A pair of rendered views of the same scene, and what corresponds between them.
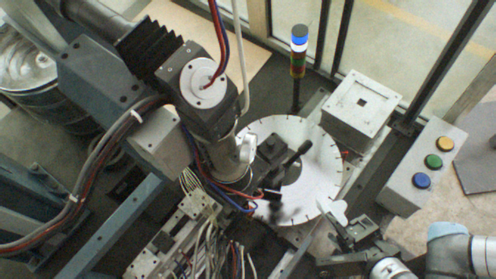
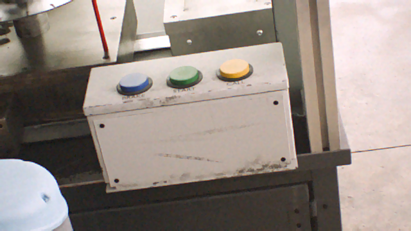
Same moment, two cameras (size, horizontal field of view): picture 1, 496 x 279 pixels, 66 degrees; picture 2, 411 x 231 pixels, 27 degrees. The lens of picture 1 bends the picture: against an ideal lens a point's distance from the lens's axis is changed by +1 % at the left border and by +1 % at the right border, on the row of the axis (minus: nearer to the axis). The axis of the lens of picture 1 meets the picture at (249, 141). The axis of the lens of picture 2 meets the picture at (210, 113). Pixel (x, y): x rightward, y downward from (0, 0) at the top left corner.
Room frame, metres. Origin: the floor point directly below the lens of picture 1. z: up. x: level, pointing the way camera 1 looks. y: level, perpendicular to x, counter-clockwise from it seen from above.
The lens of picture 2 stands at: (-0.35, -1.25, 1.48)
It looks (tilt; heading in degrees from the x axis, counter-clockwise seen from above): 33 degrees down; 47
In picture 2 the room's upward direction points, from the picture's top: 10 degrees counter-clockwise
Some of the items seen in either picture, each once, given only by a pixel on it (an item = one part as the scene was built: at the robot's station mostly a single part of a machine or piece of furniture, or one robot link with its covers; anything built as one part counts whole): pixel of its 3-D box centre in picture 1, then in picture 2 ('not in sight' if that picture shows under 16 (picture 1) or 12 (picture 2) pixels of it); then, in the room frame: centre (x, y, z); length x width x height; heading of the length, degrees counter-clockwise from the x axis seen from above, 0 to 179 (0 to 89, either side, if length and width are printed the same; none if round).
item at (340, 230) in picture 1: (339, 229); not in sight; (0.15, -0.16, 1.08); 0.09 x 0.02 x 0.05; 20
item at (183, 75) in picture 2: (432, 162); (184, 79); (0.32, -0.50, 0.90); 0.04 x 0.04 x 0.02
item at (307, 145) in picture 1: (291, 150); not in sight; (0.31, -0.08, 1.21); 0.08 x 0.06 x 0.03; 132
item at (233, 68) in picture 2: (444, 144); (234, 72); (0.37, -0.55, 0.90); 0.04 x 0.04 x 0.02
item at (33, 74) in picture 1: (64, 82); not in sight; (0.83, 0.57, 0.93); 0.31 x 0.31 x 0.36
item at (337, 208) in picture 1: (334, 208); not in sight; (0.20, -0.16, 1.07); 0.09 x 0.06 x 0.03; 20
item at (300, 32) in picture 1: (300, 34); not in sight; (0.66, -0.18, 1.14); 0.05 x 0.04 x 0.03; 42
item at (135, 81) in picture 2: (421, 181); (134, 85); (0.28, -0.45, 0.90); 0.04 x 0.04 x 0.02
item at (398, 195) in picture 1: (419, 168); (193, 117); (0.33, -0.49, 0.82); 0.28 x 0.11 x 0.15; 132
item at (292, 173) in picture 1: (282, 164); not in sight; (0.38, -0.08, 0.96); 0.11 x 0.11 x 0.03
